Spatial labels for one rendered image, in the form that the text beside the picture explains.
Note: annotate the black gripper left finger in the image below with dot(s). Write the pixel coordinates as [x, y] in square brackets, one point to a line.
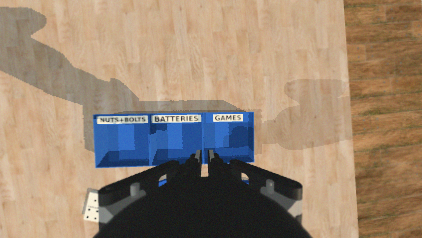
[114, 197]

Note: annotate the white domino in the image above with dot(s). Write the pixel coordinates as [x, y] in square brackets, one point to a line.
[91, 212]

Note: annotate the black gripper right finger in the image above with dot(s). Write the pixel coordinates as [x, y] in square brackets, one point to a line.
[285, 191]

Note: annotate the blue three-compartment bin rack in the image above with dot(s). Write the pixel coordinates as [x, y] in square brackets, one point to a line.
[118, 142]

